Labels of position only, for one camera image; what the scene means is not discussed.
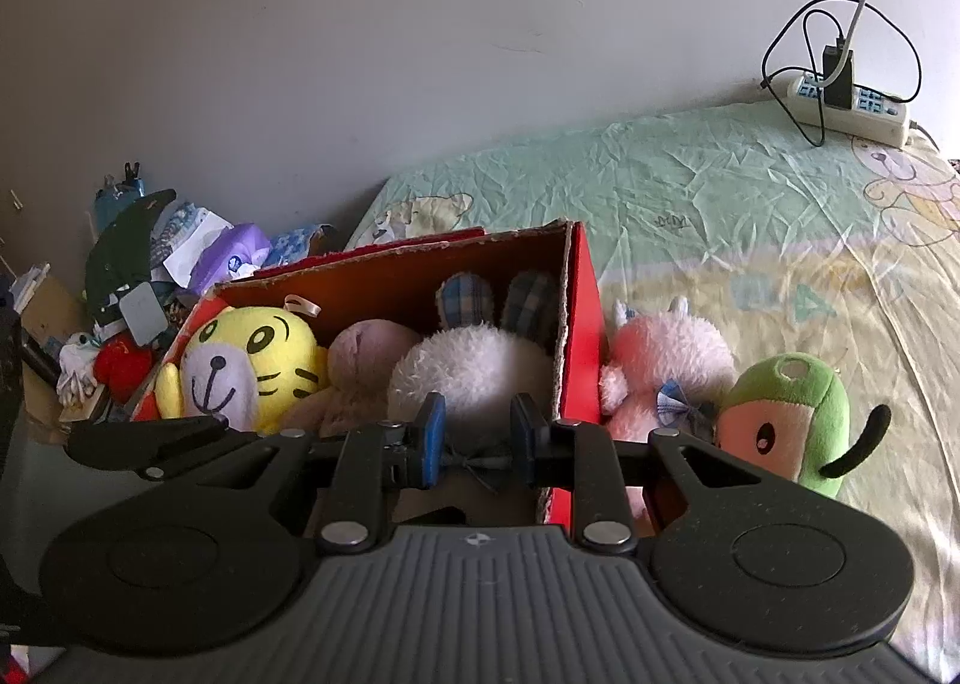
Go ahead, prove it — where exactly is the green plush toy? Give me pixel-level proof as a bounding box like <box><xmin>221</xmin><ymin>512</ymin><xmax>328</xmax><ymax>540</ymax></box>
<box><xmin>712</xmin><ymin>352</ymin><xmax>893</xmax><ymax>501</ymax></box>

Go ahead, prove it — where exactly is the yellow tiger plush toy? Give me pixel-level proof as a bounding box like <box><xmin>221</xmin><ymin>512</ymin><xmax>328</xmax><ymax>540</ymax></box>
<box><xmin>154</xmin><ymin>305</ymin><xmax>331</xmax><ymax>434</ymax></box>

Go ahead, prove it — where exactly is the beige plush bear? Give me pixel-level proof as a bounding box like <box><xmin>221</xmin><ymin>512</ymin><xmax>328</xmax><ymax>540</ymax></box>
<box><xmin>289</xmin><ymin>319</ymin><xmax>421</xmax><ymax>437</ymax></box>

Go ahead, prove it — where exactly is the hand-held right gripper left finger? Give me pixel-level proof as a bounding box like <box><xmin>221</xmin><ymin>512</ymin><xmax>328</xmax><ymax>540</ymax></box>
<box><xmin>150</xmin><ymin>391</ymin><xmax>448</xmax><ymax>554</ymax></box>

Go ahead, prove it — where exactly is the red cloth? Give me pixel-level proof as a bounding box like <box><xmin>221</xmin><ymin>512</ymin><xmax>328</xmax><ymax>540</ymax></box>
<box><xmin>94</xmin><ymin>337</ymin><xmax>155</xmax><ymax>404</ymax></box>

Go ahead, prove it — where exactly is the purple tissue pack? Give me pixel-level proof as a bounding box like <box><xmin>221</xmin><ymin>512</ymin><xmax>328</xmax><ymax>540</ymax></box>
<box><xmin>196</xmin><ymin>223</ymin><xmax>272</xmax><ymax>296</ymax></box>

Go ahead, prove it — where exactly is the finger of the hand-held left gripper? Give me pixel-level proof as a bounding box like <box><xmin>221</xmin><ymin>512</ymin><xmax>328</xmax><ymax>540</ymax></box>
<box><xmin>64</xmin><ymin>415</ymin><xmax>230</xmax><ymax>481</ymax></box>

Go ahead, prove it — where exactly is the red cardboard box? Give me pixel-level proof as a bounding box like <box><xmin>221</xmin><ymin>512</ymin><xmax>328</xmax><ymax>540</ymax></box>
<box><xmin>131</xmin><ymin>220</ymin><xmax>612</xmax><ymax>527</ymax></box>

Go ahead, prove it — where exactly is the blue patterned cloth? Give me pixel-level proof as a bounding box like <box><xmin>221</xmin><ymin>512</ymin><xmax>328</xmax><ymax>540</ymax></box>
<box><xmin>270</xmin><ymin>225</ymin><xmax>338</xmax><ymax>266</ymax></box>

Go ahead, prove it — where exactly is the white power strip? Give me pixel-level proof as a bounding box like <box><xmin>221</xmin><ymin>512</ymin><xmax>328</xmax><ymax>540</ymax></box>
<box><xmin>780</xmin><ymin>70</ymin><xmax>912</xmax><ymax>149</ymax></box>

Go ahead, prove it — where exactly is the pink rabbit plush toy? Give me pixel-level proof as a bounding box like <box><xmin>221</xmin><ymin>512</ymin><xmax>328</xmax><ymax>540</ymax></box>
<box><xmin>598</xmin><ymin>298</ymin><xmax>740</xmax><ymax>524</ymax></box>

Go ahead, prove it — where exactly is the grey card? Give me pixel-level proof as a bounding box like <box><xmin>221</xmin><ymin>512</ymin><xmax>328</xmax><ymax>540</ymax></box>
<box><xmin>118</xmin><ymin>281</ymin><xmax>167</xmax><ymax>347</ymax></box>

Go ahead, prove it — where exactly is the dark green hat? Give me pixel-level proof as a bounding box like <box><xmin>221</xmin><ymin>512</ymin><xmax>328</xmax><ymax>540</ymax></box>
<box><xmin>82</xmin><ymin>189</ymin><xmax>177</xmax><ymax>314</ymax></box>

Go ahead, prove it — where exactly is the white blue patterned pack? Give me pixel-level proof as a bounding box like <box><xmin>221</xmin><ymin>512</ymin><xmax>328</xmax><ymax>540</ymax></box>
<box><xmin>150</xmin><ymin>200</ymin><xmax>233</xmax><ymax>287</ymax></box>

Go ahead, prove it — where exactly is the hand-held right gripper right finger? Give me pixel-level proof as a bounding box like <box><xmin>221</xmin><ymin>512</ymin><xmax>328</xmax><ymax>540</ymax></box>
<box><xmin>510</xmin><ymin>391</ymin><xmax>797</xmax><ymax>554</ymax></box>

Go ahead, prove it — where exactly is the white rabbit plush toy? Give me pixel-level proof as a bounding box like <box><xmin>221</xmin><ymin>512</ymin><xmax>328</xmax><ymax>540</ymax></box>
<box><xmin>386</xmin><ymin>270</ymin><xmax>560</xmax><ymax>497</ymax></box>

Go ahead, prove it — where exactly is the printed bed sheet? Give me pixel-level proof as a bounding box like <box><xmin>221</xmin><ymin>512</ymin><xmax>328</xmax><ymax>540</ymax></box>
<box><xmin>345</xmin><ymin>100</ymin><xmax>960</xmax><ymax>670</ymax></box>

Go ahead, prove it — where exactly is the black charger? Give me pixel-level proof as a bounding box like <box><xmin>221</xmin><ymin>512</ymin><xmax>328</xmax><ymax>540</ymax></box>
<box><xmin>821</xmin><ymin>43</ymin><xmax>856</xmax><ymax>109</ymax></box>

